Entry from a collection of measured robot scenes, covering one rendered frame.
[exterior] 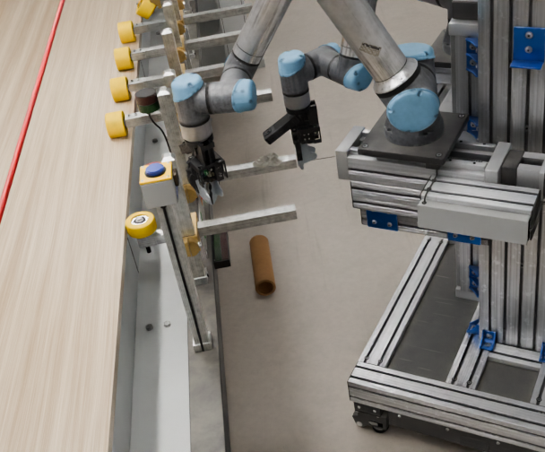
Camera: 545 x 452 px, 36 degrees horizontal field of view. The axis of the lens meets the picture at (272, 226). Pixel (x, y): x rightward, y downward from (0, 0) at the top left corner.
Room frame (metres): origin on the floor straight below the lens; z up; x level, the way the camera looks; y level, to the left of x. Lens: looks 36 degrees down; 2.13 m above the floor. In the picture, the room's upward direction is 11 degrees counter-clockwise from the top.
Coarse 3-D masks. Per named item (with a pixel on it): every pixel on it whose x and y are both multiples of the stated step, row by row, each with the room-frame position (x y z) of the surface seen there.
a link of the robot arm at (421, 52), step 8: (400, 48) 1.82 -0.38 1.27; (408, 48) 1.81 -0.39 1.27; (416, 48) 1.80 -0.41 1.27; (424, 48) 1.79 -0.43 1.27; (432, 48) 1.80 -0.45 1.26; (408, 56) 1.76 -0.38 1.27; (416, 56) 1.76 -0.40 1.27; (424, 56) 1.76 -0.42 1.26; (432, 56) 1.78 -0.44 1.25; (424, 64) 1.75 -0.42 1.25; (432, 64) 1.78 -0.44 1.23; (432, 72) 1.74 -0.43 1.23
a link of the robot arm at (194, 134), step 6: (210, 120) 1.79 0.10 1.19; (180, 126) 1.78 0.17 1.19; (198, 126) 1.76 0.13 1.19; (204, 126) 1.76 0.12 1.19; (210, 126) 1.78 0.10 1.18; (186, 132) 1.76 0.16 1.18; (192, 132) 1.76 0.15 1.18; (198, 132) 1.76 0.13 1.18; (204, 132) 1.76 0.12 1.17; (210, 132) 1.77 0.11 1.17; (186, 138) 1.77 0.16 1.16; (192, 138) 1.76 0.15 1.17; (198, 138) 1.76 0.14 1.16; (204, 138) 1.76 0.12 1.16
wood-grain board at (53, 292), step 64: (0, 0) 3.88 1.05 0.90; (128, 0) 3.56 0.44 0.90; (0, 64) 3.11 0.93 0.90; (64, 64) 2.99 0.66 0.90; (0, 128) 2.55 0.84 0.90; (64, 128) 2.46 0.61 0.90; (128, 128) 2.38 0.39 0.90; (0, 192) 2.13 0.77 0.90; (64, 192) 2.06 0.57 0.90; (128, 192) 2.01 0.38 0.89; (0, 256) 1.80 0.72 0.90; (64, 256) 1.75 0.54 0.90; (0, 320) 1.54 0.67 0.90; (64, 320) 1.49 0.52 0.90; (0, 384) 1.32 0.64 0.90; (64, 384) 1.29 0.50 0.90; (0, 448) 1.14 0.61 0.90; (64, 448) 1.11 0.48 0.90
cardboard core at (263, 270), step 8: (256, 240) 2.77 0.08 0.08; (264, 240) 2.77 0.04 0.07; (256, 248) 2.72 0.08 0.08; (264, 248) 2.71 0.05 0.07; (256, 256) 2.67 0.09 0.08; (264, 256) 2.66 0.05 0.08; (256, 264) 2.62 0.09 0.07; (264, 264) 2.61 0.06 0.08; (256, 272) 2.58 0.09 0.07; (264, 272) 2.56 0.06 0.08; (272, 272) 2.58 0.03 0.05; (256, 280) 2.53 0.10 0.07; (264, 280) 2.51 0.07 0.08; (272, 280) 2.52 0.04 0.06; (256, 288) 2.51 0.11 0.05; (264, 288) 2.54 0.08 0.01; (272, 288) 2.52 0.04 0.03
